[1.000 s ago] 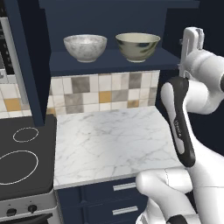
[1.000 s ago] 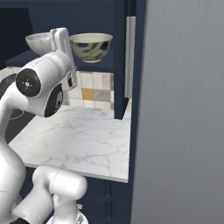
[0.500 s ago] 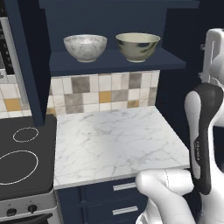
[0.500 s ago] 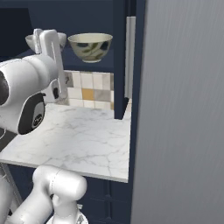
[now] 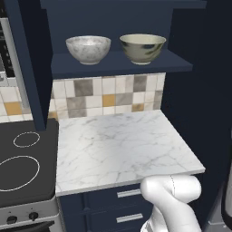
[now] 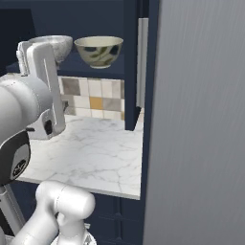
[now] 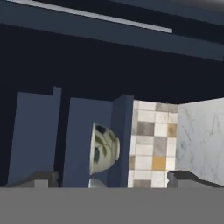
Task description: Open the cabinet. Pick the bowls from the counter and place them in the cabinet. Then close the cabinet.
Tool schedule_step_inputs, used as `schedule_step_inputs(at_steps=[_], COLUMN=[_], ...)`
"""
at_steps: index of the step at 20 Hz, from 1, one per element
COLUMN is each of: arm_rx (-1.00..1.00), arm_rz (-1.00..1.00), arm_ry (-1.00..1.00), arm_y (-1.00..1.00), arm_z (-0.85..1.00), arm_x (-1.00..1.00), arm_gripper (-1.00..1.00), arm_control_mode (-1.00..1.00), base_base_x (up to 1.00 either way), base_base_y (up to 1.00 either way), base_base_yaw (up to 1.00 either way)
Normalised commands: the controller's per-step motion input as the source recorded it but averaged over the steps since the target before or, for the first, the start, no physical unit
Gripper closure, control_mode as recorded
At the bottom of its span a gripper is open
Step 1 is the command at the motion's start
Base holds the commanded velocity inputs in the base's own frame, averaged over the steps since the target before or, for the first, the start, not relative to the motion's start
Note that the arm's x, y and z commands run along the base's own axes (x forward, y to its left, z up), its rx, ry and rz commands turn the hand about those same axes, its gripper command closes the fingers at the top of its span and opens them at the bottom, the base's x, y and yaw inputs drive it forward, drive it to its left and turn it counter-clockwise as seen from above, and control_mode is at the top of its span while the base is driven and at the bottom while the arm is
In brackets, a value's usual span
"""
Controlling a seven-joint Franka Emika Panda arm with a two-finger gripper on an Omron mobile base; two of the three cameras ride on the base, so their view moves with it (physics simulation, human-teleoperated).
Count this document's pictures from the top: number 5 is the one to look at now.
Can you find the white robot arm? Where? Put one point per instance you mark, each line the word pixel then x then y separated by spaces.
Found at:
pixel 172 196

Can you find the navy cabinet door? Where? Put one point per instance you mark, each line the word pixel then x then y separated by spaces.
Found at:
pixel 33 60

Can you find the cream bowl with green pattern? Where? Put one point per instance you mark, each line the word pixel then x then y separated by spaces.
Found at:
pixel 142 51

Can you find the grey marbled bowl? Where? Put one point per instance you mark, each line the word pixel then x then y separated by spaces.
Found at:
pixel 88 50

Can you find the navy drawer front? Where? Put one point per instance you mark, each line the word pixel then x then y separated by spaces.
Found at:
pixel 102 222
pixel 96 198

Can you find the tall navy cupboard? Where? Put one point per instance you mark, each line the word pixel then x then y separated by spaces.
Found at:
pixel 199 90

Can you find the black hob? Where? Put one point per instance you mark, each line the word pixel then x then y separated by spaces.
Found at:
pixel 27 169

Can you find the grey and black microwave oven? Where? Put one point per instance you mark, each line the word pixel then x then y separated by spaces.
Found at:
pixel 7 54

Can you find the black oven knob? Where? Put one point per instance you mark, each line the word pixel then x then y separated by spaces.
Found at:
pixel 11 220
pixel 33 216

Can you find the navy wall cabinet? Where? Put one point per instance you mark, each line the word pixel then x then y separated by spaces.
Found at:
pixel 120 65

